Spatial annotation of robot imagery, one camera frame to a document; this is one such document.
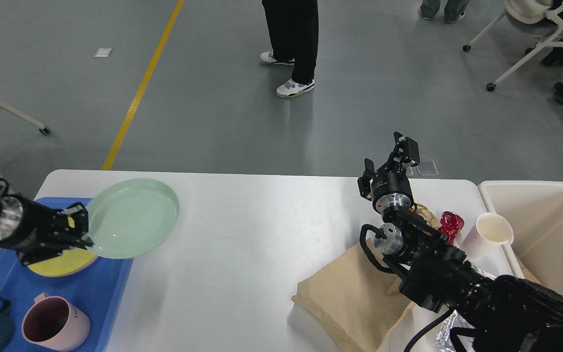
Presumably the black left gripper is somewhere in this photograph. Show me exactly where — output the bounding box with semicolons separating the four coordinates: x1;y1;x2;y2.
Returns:
5;198;94;266

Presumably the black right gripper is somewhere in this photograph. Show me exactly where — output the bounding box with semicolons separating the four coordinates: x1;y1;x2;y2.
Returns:
358;131;421;214

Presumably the mint green plate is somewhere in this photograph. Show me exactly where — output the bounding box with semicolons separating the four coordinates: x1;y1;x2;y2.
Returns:
86;178;180;259

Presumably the pink HOME mug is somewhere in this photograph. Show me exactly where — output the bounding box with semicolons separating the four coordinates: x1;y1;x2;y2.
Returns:
22;292;91;352

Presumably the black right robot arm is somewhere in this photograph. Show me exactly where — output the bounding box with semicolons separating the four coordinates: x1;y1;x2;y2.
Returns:
358;132;563;352

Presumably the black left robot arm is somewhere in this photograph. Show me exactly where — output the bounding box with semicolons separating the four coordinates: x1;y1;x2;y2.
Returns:
0;178;94;266

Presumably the yellow plate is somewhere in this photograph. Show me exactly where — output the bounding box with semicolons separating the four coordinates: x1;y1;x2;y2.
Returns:
26;215;98;278

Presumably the floor outlet plate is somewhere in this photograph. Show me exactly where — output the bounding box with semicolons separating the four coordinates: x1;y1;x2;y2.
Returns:
406;159;440;177

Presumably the crumpled brown paper ball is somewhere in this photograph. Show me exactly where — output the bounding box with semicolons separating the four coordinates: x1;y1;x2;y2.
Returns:
410;203;442;229

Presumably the blue plastic tray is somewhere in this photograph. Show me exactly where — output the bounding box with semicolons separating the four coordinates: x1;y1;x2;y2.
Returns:
0;197;134;352

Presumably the red crumpled wrapper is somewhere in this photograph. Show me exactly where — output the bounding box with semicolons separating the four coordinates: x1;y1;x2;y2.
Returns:
439;211;465;244

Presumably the white paper cup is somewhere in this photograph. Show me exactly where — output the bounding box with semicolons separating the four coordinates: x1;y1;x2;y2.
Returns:
460;212;514;261

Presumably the brown paper bag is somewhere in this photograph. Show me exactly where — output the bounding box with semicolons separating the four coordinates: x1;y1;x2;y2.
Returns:
291;244;413;352

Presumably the person in grey sweater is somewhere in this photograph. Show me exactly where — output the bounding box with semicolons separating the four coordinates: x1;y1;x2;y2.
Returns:
260;0;319;98

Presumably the person in jeans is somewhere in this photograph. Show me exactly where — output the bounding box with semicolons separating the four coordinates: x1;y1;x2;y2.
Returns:
419;0;471;24

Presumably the beige plastic bin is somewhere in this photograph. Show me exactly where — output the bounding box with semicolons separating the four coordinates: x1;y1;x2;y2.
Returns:
478;180;563;295

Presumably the crumpled aluminium foil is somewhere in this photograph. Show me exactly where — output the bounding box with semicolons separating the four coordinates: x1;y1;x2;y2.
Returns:
436;267;497;352

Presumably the white office chair right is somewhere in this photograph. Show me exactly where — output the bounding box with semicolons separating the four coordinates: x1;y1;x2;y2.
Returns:
462;0;563;92

